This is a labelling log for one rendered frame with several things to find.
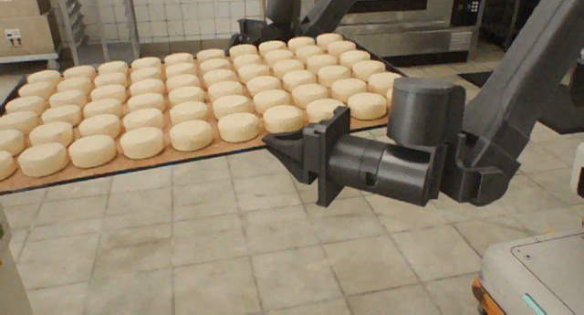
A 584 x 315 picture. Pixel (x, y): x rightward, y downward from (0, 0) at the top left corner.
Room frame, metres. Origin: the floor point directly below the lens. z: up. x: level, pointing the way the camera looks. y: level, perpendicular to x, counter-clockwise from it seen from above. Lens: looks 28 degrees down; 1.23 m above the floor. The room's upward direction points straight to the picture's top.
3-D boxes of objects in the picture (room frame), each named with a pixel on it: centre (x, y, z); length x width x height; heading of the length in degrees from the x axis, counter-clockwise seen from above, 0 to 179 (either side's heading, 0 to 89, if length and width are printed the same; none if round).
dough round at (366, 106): (0.56, -0.10, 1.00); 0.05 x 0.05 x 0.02
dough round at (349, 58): (0.76, -0.11, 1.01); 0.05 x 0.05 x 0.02
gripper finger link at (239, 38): (0.89, 0.10, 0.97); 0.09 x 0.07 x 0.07; 150
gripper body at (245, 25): (0.95, 0.07, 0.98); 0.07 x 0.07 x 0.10; 60
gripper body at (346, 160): (0.44, -0.07, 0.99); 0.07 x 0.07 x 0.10; 60
